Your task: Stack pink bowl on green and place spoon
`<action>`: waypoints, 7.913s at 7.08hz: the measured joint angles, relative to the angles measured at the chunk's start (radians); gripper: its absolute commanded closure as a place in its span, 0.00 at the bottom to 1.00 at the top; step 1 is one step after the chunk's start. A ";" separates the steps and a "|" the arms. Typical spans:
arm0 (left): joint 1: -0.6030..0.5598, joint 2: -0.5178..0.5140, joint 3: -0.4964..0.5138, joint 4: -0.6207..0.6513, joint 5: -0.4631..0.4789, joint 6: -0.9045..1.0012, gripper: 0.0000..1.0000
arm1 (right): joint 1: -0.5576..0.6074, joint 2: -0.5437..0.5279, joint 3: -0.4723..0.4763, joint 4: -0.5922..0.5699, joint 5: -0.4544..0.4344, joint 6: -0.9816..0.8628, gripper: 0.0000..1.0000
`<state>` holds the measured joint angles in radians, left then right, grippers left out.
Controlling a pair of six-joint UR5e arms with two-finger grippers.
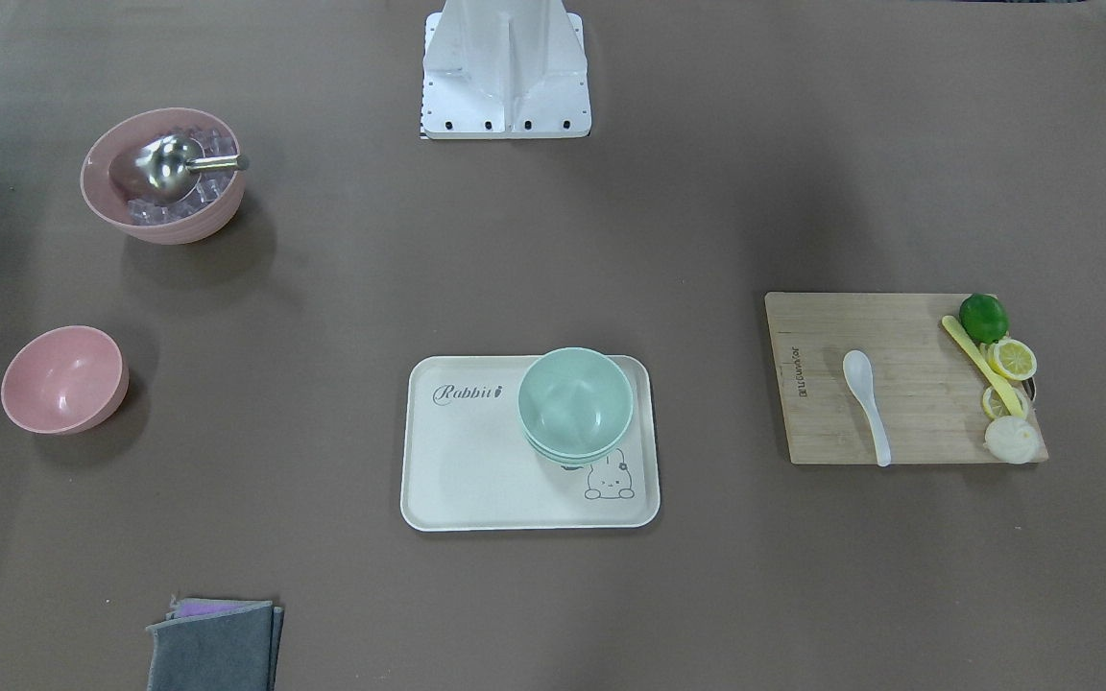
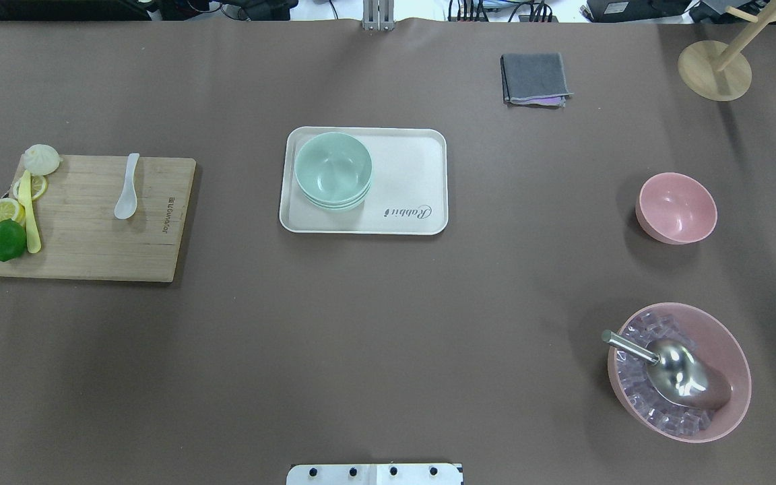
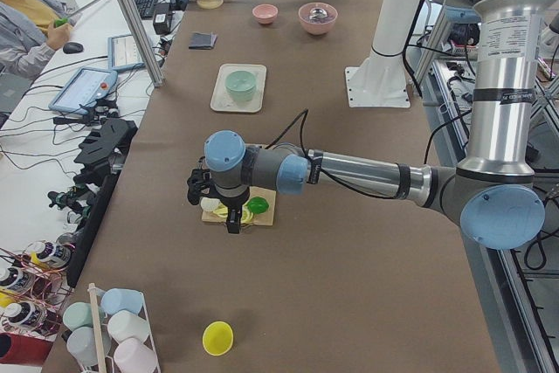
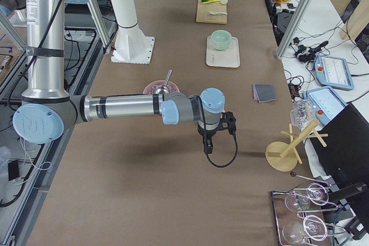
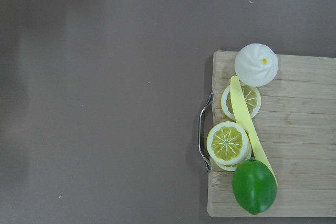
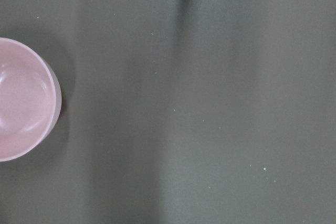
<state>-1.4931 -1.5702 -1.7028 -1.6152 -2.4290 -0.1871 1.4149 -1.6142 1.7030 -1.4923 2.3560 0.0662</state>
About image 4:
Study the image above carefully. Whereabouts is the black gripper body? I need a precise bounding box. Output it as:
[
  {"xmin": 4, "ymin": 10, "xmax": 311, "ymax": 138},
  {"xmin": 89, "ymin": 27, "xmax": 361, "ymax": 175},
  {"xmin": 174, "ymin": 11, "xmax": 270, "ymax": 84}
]
[{"xmin": 197, "ymin": 111, "xmax": 236, "ymax": 139}]

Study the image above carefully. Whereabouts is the white ceramic spoon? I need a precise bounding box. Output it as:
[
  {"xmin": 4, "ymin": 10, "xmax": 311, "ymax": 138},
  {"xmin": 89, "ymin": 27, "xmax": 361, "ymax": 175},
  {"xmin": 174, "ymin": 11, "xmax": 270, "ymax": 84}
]
[{"xmin": 209, "ymin": 10, "xmax": 228, "ymax": 16}]

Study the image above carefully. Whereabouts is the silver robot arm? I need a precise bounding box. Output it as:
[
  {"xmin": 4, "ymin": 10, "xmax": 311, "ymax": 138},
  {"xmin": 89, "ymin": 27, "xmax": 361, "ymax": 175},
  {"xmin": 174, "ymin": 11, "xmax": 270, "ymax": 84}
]
[
  {"xmin": 1, "ymin": 0, "xmax": 27, "ymax": 22},
  {"xmin": 13, "ymin": 0, "xmax": 236, "ymax": 146}
]

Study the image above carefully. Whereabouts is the pink bowl with steel bowl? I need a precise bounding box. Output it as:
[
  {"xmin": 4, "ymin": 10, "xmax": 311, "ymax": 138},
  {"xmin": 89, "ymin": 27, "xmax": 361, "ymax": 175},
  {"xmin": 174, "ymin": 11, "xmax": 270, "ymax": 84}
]
[{"xmin": 143, "ymin": 80, "xmax": 181, "ymax": 96}]

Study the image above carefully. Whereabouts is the green bowl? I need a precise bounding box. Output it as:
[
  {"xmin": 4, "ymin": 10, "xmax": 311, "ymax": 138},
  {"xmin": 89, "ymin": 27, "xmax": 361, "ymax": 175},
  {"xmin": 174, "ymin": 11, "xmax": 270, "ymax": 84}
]
[{"xmin": 211, "ymin": 30, "xmax": 232, "ymax": 51}]

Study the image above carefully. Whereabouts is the grey folded cloth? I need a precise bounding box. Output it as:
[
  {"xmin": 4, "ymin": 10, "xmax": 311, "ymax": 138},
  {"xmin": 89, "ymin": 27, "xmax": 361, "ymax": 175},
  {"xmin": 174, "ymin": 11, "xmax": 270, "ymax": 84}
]
[{"xmin": 252, "ymin": 84, "xmax": 277, "ymax": 103}]

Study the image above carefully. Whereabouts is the cream rabbit tray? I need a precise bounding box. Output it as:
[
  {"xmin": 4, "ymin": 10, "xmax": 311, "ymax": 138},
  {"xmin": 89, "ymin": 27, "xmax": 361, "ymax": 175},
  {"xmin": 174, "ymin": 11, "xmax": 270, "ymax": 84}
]
[{"xmin": 206, "ymin": 36, "xmax": 240, "ymax": 69}]

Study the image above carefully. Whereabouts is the wooden mug tree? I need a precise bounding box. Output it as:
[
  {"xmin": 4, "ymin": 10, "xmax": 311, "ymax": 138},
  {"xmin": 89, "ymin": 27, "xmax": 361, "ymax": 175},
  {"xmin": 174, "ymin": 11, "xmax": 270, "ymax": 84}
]
[{"xmin": 265, "ymin": 104, "xmax": 329, "ymax": 172}]

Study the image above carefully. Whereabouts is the metal ladle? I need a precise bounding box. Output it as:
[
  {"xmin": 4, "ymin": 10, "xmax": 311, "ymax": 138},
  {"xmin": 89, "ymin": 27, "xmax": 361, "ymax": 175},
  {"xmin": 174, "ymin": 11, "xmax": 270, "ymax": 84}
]
[{"xmin": 153, "ymin": 69, "xmax": 172, "ymax": 94}]

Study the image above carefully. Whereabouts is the near teach pendant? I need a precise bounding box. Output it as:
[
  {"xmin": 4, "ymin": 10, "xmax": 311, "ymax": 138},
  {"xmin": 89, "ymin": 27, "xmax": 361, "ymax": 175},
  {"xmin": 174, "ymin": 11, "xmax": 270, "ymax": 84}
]
[{"xmin": 303, "ymin": 86, "xmax": 347, "ymax": 126}]

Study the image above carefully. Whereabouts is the teach pendant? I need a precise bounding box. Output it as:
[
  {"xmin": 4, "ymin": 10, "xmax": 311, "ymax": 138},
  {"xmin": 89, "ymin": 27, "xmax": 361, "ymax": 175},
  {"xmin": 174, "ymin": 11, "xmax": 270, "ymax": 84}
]
[
  {"xmin": 314, "ymin": 55, "xmax": 355, "ymax": 90},
  {"xmin": 303, "ymin": 86, "xmax": 347, "ymax": 126}
]

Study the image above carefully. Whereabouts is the wooden cutting board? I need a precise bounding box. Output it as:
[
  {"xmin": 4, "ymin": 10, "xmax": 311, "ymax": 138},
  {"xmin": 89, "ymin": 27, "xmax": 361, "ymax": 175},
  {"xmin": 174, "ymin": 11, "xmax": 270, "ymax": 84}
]
[{"xmin": 195, "ymin": 0, "xmax": 227, "ymax": 25}]

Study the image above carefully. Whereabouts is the far teach pendant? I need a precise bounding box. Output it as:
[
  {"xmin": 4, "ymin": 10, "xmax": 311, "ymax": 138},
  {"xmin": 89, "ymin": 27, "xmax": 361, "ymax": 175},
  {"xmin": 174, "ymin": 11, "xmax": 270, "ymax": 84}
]
[{"xmin": 314, "ymin": 55, "xmax": 355, "ymax": 90}]

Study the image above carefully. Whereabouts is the upper wine glass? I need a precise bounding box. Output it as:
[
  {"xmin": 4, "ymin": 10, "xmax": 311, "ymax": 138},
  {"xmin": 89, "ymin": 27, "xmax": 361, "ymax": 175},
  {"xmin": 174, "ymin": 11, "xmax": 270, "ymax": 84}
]
[{"xmin": 285, "ymin": 183, "xmax": 329, "ymax": 211}]

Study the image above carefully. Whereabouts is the wine glass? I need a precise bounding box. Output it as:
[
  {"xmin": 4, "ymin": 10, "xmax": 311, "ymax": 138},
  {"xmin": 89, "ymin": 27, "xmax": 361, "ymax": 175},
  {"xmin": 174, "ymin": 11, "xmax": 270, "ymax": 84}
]
[
  {"xmin": 282, "ymin": 215, "xmax": 328, "ymax": 245},
  {"xmin": 285, "ymin": 183, "xmax": 329, "ymax": 211}
]

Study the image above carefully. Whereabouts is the black monitor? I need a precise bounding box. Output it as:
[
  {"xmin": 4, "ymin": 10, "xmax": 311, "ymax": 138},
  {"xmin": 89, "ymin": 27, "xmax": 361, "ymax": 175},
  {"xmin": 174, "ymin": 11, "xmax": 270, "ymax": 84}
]
[{"xmin": 311, "ymin": 104, "xmax": 368, "ymax": 188}]

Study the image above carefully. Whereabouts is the lower wine glass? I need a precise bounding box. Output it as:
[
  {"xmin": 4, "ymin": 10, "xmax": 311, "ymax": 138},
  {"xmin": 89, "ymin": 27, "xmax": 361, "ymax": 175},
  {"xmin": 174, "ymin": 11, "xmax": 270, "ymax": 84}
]
[{"xmin": 282, "ymin": 215, "xmax": 328, "ymax": 245}]

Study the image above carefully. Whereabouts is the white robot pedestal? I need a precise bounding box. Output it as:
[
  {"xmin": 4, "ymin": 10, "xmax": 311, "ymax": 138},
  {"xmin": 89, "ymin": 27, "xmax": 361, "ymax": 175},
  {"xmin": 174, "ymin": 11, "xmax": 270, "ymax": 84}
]
[{"xmin": 111, "ymin": 0, "xmax": 155, "ymax": 65}]

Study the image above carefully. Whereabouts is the wire glass rack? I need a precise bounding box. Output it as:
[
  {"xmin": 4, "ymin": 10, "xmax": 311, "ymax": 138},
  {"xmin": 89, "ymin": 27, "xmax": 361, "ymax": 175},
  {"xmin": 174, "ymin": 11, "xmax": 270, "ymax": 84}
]
[{"xmin": 271, "ymin": 171, "xmax": 346, "ymax": 245}]

